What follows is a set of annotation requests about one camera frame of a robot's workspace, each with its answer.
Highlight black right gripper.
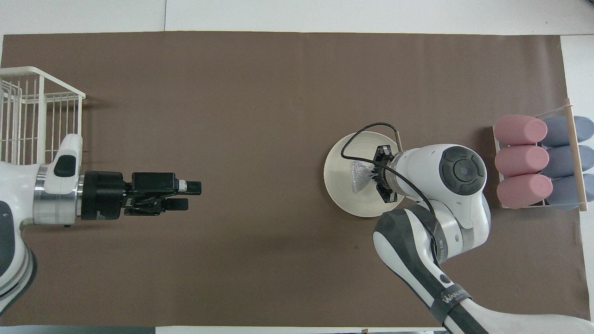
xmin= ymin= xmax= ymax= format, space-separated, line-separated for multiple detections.
xmin=370 ymin=145 xmax=400 ymax=204

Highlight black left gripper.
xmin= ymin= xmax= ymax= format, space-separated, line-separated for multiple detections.
xmin=81 ymin=171 xmax=202 ymax=221

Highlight silver mesh sponge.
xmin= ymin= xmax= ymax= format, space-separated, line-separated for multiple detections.
xmin=351 ymin=161 xmax=376 ymax=194

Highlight cream round plate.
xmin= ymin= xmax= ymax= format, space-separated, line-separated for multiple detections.
xmin=323 ymin=131 xmax=405 ymax=218

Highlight brown paper table mat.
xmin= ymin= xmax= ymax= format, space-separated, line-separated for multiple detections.
xmin=0 ymin=31 xmax=591 ymax=328

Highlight pink plastic cup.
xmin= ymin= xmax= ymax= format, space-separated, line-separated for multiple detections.
xmin=497 ymin=174 xmax=554 ymax=209
xmin=493 ymin=115 xmax=548 ymax=145
xmin=495 ymin=145 xmax=549 ymax=177

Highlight blue plastic cup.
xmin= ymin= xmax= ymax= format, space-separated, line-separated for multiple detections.
xmin=541 ymin=116 xmax=594 ymax=148
xmin=547 ymin=173 xmax=594 ymax=210
xmin=542 ymin=145 xmax=594 ymax=178

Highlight cup rack with wooden rod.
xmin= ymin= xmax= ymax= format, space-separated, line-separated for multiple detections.
xmin=492 ymin=97 xmax=594 ymax=212

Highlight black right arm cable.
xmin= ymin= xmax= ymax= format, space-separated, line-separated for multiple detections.
xmin=340 ymin=122 xmax=441 ymax=265

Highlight white wire dish rack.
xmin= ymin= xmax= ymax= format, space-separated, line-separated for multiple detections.
xmin=0 ymin=66 xmax=86 ymax=168

